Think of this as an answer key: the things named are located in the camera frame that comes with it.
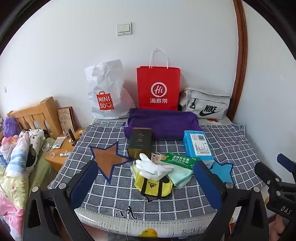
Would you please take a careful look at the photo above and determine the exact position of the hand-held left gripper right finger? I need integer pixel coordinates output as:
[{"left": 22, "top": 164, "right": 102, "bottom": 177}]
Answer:
[{"left": 194, "top": 160, "right": 270, "bottom": 241}]

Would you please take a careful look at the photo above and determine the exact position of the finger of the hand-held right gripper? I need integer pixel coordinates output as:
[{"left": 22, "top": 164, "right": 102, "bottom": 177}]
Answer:
[
  {"left": 254, "top": 162, "right": 281, "bottom": 186},
  {"left": 277, "top": 153, "right": 296, "bottom": 181}
]

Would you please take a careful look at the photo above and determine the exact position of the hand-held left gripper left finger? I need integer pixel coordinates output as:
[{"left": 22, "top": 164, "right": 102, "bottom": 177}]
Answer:
[{"left": 23, "top": 160, "right": 100, "bottom": 241}]

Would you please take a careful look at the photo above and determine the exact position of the light green tissue pack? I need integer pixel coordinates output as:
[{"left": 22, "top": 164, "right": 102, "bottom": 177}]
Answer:
[{"left": 162, "top": 163, "right": 194, "bottom": 188}]

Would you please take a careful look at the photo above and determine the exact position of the green plastic packet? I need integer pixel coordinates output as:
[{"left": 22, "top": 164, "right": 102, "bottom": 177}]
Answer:
[{"left": 162, "top": 153, "right": 201, "bottom": 172}]

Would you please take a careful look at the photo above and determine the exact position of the yellow mesh bag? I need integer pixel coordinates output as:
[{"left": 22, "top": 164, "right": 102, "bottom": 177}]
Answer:
[{"left": 134, "top": 173, "right": 173, "bottom": 203}]

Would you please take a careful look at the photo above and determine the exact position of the white glove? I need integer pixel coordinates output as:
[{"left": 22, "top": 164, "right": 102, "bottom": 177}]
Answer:
[{"left": 135, "top": 153, "right": 174, "bottom": 182}]

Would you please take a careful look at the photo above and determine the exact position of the grey checked cloth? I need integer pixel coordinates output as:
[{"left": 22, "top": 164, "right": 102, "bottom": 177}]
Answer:
[{"left": 47, "top": 119, "right": 273, "bottom": 217}]

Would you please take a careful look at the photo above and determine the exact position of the wooden nightstand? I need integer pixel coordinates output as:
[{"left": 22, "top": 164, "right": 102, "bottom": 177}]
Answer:
[{"left": 45, "top": 128, "right": 87, "bottom": 173}]

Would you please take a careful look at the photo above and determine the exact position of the blue tissue pack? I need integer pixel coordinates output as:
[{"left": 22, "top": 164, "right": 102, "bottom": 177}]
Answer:
[{"left": 183, "top": 130, "right": 214, "bottom": 168}]

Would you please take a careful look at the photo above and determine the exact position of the white printed bed sheet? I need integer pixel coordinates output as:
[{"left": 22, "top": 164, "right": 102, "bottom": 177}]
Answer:
[{"left": 74, "top": 116, "right": 234, "bottom": 241}]

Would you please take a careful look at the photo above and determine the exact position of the green bed sheet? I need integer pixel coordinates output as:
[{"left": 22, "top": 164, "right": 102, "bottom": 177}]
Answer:
[{"left": 28, "top": 138, "right": 58, "bottom": 193}]

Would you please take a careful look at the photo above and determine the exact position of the dark small bottle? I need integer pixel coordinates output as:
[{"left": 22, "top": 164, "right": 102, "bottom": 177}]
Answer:
[{"left": 68, "top": 128, "right": 77, "bottom": 146}]

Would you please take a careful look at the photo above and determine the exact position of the clear glass cup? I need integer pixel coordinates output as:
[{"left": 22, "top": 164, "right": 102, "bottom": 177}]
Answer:
[{"left": 42, "top": 143, "right": 55, "bottom": 158}]

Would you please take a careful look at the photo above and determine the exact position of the black and white spotted pillow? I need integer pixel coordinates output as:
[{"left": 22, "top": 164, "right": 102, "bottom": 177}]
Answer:
[{"left": 22, "top": 129, "right": 46, "bottom": 173}]

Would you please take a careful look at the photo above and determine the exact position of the dark square tea tin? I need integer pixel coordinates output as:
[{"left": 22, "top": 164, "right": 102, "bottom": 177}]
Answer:
[{"left": 127, "top": 127, "right": 153, "bottom": 161}]

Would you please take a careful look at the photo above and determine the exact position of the colourful printed quilt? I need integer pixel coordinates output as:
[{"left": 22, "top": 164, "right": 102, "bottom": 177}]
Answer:
[{"left": 0, "top": 133, "right": 30, "bottom": 232}]

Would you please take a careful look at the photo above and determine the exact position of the purple towel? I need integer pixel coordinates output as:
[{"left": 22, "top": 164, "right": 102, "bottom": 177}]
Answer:
[{"left": 124, "top": 108, "right": 202, "bottom": 141}]

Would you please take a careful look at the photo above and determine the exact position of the grey waist bag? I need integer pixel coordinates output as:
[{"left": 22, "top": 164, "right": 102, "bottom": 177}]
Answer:
[{"left": 179, "top": 88, "right": 231, "bottom": 120}]

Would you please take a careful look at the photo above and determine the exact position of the wooden headboard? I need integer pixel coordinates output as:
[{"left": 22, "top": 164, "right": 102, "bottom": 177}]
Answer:
[{"left": 7, "top": 97, "right": 64, "bottom": 139}]

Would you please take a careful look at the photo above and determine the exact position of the purple plush toy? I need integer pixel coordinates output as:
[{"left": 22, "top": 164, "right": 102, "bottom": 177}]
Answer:
[{"left": 2, "top": 116, "right": 22, "bottom": 137}]

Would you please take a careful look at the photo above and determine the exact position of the white plastic shopping bag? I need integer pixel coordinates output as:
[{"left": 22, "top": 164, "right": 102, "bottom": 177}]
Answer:
[{"left": 84, "top": 60, "right": 136, "bottom": 120}]

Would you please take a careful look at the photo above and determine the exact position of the red paper bag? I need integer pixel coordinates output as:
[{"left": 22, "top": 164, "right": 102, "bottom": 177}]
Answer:
[{"left": 136, "top": 48, "right": 181, "bottom": 111}]

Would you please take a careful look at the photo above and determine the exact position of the brown wooden door frame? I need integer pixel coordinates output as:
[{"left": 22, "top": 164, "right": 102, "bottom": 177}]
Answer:
[{"left": 231, "top": 0, "right": 248, "bottom": 122}]

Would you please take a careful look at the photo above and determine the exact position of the white wall light switch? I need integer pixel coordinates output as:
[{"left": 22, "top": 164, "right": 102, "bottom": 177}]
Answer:
[{"left": 117, "top": 22, "right": 133, "bottom": 36}]

